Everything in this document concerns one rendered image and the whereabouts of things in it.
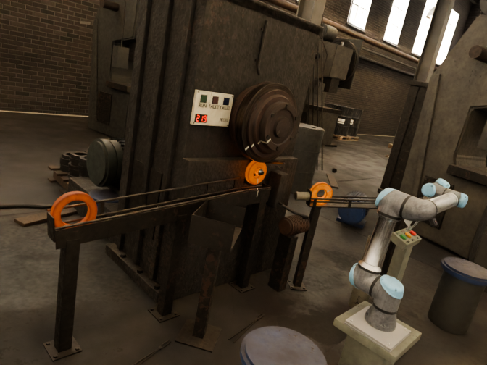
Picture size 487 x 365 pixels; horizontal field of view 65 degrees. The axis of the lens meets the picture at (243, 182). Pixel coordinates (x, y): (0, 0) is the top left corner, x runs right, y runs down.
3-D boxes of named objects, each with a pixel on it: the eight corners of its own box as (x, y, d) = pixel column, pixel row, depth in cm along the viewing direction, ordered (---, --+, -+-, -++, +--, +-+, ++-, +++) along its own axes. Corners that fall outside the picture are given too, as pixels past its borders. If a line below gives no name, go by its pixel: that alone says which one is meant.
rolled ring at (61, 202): (101, 194, 167) (98, 191, 169) (56, 192, 154) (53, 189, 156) (93, 233, 170) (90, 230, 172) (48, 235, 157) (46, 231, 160)
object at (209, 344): (169, 347, 192) (191, 214, 173) (187, 318, 217) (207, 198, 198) (209, 360, 189) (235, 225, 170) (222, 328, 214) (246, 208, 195)
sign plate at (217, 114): (189, 123, 204) (195, 89, 199) (225, 126, 222) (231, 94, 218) (192, 124, 202) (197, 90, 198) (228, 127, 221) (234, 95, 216)
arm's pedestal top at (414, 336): (419, 340, 194) (422, 332, 193) (393, 364, 171) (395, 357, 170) (362, 306, 215) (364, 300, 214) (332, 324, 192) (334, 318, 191)
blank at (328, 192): (313, 207, 262) (315, 208, 258) (305, 187, 256) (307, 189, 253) (333, 197, 262) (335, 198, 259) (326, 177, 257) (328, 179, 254)
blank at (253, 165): (244, 162, 230) (248, 164, 227) (264, 156, 239) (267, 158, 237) (244, 185, 236) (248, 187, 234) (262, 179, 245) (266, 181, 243)
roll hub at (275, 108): (296, 129, 237) (267, 158, 228) (284, 91, 219) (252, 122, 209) (303, 130, 234) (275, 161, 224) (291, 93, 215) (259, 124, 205)
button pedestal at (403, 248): (361, 316, 253) (388, 230, 237) (377, 305, 270) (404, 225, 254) (383, 330, 243) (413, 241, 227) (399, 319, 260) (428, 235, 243)
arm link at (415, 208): (429, 207, 169) (472, 190, 200) (406, 198, 177) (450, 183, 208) (422, 230, 173) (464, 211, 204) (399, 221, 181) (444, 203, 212)
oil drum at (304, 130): (259, 182, 535) (272, 118, 512) (285, 179, 577) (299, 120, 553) (292, 196, 496) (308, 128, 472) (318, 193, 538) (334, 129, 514)
